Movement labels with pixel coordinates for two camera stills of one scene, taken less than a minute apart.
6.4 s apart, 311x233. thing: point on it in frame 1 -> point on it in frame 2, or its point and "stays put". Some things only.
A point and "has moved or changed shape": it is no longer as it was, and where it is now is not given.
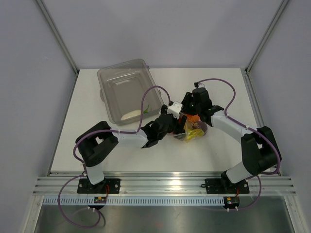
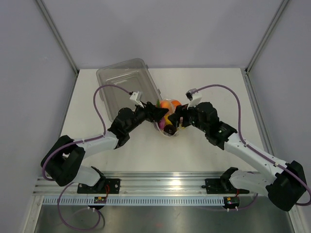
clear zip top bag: [193, 128] -> [164, 125]
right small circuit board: [231, 201] stays put
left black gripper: [180, 124] -> [152, 112]
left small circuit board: [100, 199] stays put
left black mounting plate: [84, 186] stays put
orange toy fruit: [194, 118] has moved or changed shape
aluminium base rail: [163, 183] stays put
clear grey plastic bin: [122, 87] stays put
